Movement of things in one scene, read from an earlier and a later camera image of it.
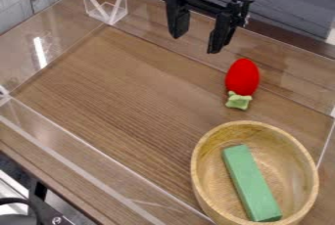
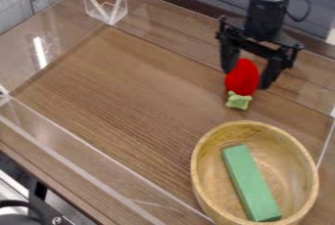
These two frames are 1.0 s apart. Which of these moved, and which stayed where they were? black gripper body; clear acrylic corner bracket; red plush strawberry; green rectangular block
Moved: black gripper body
Stayed: clear acrylic corner bracket; green rectangular block; red plush strawberry
